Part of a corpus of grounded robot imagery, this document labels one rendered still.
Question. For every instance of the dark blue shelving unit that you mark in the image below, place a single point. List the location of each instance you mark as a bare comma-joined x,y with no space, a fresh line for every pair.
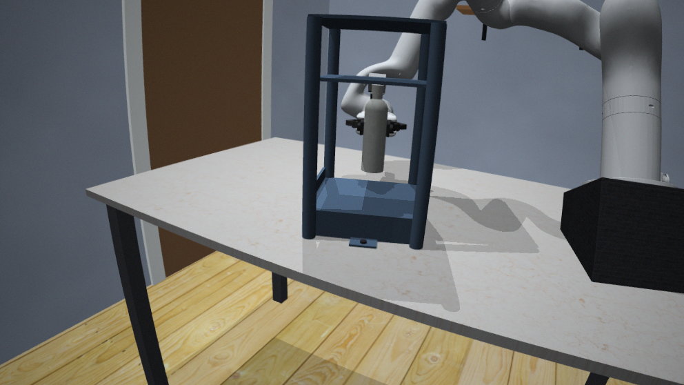
367,211

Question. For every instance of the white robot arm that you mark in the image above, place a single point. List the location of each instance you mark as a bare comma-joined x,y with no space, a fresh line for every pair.
627,39

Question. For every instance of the grey bottle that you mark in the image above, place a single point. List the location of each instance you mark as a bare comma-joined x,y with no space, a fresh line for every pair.
374,132

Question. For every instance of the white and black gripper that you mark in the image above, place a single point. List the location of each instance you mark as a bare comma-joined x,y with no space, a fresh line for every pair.
359,124

